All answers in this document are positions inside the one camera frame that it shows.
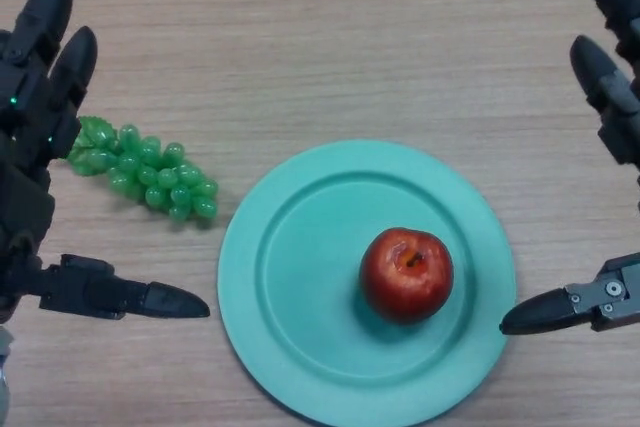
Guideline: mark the red apple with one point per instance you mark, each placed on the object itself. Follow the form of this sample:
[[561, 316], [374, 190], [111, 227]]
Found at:
[[405, 277]]

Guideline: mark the green round plate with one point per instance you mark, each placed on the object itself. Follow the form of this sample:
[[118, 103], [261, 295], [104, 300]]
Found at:
[[310, 287]]

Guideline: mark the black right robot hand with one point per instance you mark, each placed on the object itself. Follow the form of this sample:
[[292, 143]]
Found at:
[[617, 97]]

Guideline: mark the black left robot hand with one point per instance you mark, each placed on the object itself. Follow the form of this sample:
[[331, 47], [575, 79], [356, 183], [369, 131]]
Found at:
[[30, 112]]

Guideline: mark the green plastic grape bunch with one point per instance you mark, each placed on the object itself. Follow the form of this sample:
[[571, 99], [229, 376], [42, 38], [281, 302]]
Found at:
[[160, 182]]

